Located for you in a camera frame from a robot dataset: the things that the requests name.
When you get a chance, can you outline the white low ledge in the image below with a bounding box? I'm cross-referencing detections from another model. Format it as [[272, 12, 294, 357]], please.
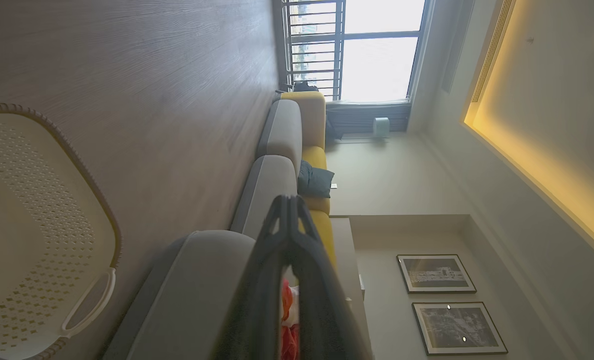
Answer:
[[329, 216, 373, 360]]

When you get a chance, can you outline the black framed picture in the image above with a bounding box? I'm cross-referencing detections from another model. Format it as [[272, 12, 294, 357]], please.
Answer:
[[411, 301, 509, 356], [396, 253, 478, 295]]

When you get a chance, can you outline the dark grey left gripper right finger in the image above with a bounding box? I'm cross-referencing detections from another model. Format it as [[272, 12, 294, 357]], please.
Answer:
[[289, 195, 373, 360]]

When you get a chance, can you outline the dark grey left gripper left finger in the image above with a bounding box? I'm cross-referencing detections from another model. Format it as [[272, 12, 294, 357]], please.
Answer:
[[211, 195, 292, 360]]

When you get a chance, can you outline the dark framed window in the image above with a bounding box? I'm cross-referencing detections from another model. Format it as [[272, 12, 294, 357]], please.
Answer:
[[281, 0, 435, 104]]

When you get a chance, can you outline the linear ceiling air vent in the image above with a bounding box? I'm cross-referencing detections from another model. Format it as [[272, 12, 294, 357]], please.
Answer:
[[470, 0, 517, 104]]

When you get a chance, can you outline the cream perforated laundry basket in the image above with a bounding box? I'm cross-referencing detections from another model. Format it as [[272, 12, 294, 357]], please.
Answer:
[[0, 103, 123, 360]]

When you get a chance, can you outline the red and white garment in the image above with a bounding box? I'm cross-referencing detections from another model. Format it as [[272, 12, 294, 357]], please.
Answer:
[[279, 272, 301, 360]]

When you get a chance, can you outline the dark teal throw pillow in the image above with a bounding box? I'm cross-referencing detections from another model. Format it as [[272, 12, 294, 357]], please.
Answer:
[[297, 159, 336, 199]]

